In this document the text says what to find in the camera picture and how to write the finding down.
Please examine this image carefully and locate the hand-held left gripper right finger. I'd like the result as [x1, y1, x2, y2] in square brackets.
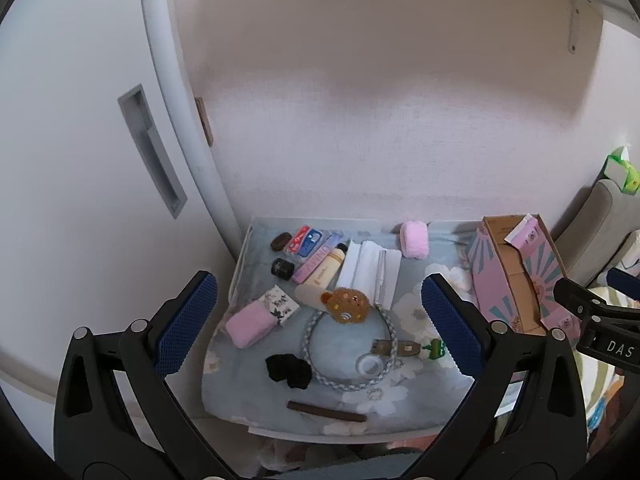
[400, 272, 588, 480]

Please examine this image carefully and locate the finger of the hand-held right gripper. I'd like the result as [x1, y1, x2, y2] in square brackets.
[606, 267, 640, 287]
[552, 277, 640, 322]

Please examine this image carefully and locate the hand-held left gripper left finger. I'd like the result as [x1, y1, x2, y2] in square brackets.
[53, 270, 236, 480]

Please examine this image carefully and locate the pink fluffy pad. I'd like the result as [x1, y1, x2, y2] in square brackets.
[225, 301, 276, 350]
[399, 220, 431, 260]

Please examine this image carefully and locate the pink printed cardboard box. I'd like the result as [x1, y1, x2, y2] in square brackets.
[465, 213, 581, 337]

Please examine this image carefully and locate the braided charging cable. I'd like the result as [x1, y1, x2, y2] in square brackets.
[300, 305, 421, 394]

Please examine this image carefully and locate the white patterned small box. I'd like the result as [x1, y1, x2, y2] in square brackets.
[261, 285, 301, 328]

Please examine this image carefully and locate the clear tape ring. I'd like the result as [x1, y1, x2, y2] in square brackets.
[356, 353, 384, 377]

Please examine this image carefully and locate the white cloth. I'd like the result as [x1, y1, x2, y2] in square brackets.
[335, 240, 404, 310]

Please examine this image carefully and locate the black scrunchie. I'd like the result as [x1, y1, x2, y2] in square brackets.
[265, 353, 312, 391]

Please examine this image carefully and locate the cream lotion bottle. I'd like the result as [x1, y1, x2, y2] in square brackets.
[301, 242, 349, 289]

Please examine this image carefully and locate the red and blue packet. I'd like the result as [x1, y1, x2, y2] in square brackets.
[285, 226, 324, 259]

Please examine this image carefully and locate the brown stick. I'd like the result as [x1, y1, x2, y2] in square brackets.
[286, 400, 368, 424]

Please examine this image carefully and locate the striped floral blanket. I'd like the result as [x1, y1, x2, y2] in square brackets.
[570, 285, 640, 443]

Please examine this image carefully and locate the grey cushion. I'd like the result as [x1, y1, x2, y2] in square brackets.
[550, 178, 640, 287]

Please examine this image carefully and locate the green tissue box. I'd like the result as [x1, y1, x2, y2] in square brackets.
[605, 146, 640, 194]

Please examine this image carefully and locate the floral blue mat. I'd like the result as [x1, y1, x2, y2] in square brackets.
[201, 217, 482, 437]

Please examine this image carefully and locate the white sliding door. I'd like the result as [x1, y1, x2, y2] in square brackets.
[0, 0, 242, 402]

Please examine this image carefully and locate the grey recessed door handle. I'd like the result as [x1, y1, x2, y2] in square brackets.
[117, 84, 188, 220]

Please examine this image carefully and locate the small wooden wall plate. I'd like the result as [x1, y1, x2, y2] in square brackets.
[194, 97, 215, 144]

